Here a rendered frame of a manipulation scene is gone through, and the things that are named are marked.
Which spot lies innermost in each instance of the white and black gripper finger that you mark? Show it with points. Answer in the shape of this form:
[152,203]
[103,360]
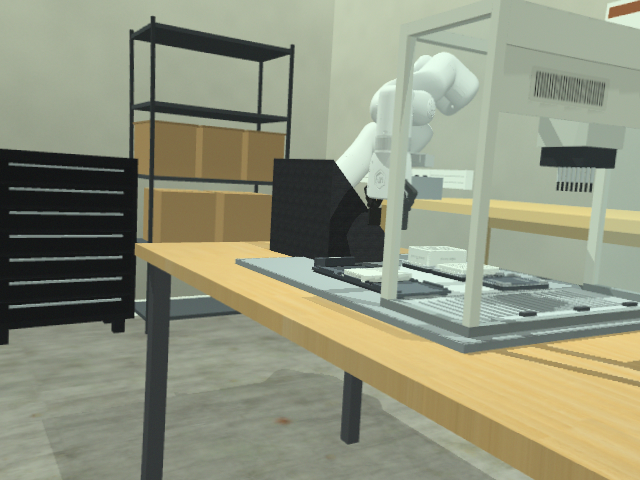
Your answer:
[374,212]

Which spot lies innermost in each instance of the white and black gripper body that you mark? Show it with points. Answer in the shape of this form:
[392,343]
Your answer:
[377,185]

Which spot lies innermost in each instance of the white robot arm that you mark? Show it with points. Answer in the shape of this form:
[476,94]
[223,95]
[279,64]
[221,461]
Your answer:
[355,162]

